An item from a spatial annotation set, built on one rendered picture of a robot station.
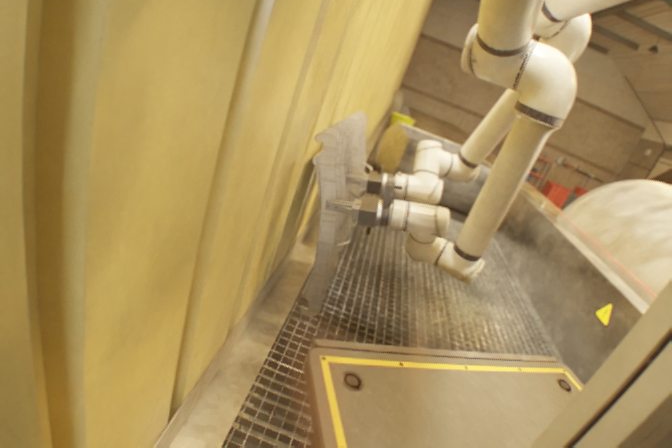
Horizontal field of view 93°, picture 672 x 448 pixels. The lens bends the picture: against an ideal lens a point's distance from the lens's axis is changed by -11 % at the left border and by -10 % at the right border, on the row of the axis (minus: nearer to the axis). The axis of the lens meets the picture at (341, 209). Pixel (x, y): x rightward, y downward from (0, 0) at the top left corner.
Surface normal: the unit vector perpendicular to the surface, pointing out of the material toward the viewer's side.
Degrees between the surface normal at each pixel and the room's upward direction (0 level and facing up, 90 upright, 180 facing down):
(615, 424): 90
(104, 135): 90
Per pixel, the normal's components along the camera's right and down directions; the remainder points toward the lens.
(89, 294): 0.93, 0.37
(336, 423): 0.33, -0.87
